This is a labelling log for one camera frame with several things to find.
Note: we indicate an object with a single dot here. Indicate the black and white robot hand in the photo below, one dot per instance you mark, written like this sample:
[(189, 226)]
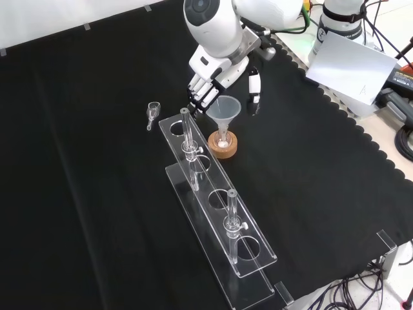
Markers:
[(213, 66)]

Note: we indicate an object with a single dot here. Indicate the clear plastic funnel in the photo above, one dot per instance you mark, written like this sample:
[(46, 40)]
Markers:
[(226, 109)]

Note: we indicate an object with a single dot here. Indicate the round-bottom glass flask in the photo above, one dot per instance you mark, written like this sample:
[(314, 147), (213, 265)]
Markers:
[(226, 142)]

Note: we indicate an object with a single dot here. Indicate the clear acrylic funnel stand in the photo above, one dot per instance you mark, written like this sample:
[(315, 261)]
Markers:
[(222, 223)]

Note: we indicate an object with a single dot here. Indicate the pale board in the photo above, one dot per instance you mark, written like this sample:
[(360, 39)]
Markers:
[(351, 68)]

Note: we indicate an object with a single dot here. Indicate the black cloth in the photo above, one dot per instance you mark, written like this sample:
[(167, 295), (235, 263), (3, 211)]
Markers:
[(96, 177)]

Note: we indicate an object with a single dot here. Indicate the black plug adapter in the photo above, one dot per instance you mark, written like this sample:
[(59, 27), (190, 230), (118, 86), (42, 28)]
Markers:
[(395, 105)]

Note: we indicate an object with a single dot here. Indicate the black and orange power unit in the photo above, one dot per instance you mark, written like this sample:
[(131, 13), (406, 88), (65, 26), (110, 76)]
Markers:
[(401, 80)]

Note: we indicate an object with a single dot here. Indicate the black tripod leg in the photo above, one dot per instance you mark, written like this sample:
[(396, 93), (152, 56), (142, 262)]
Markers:
[(405, 48)]

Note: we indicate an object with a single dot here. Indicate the clear acrylic cloth clip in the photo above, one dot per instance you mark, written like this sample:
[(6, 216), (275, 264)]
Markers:
[(387, 240), (284, 292)]

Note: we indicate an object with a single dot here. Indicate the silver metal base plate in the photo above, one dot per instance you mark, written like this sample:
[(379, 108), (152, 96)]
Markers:
[(293, 48)]

